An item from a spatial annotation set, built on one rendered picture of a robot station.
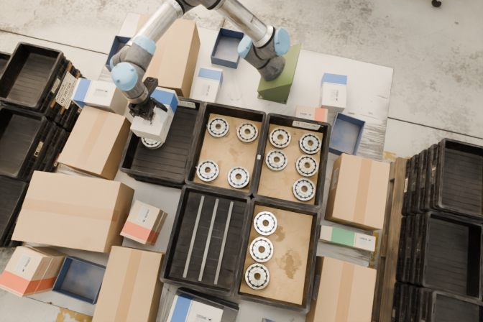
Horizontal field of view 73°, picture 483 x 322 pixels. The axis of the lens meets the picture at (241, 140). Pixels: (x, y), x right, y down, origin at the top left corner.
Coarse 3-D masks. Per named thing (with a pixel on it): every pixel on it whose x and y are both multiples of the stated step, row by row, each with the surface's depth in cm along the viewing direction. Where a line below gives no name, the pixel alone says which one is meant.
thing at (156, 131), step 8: (160, 88) 134; (152, 96) 133; (160, 96) 133; (168, 96) 133; (176, 96) 137; (168, 104) 132; (176, 104) 140; (136, 120) 130; (144, 120) 130; (152, 120) 130; (168, 120) 135; (136, 128) 129; (144, 128) 129; (152, 128) 129; (160, 128) 128; (168, 128) 137; (144, 136) 134; (152, 136) 131; (160, 136) 130
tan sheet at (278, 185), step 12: (300, 132) 160; (312, 132) 160; (264, 156) 156; (288, 156) 156; (300, 156) 156; (312, 156) 156; (264, 168) 154; (288, 168) 154; (264, 180) 152; (276, 180) 152; (288, 180) 152; (312, 180) 152; (264, 192) 151; (276, 192) 151; (288, 192) 151; (312, 204) 149
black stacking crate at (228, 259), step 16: (192, 192) 151; (208, 192) 142; (192, 208) 149; (208, 208) 149; (224, 208) 149; (240, 208) 149; (192, 224) 147; (208, 224) 147; (224, 224) 146; (240, 224) 146; (176, 240) 142; (176, 256) 143; (192, 256) 142; (208, 256) 142; (224, 256) 142; (176, 272) 140; (192, 272) 140; (208, 272) 140; (224, 272) 140; (224, 288) 138
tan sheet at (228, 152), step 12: (228, 120) 162; (240, 120) 162; (204, 144) 158; (216, 144) 158; (228, 144) 158; (240, 144) 158; (252, 144) 158; (204, 156) 156; (216, 156) 156; (228, 156) 156; (240, 156) 156; (252, 156) 156; (228, 168) 154; (252, 168) 154; (216, 180) 153
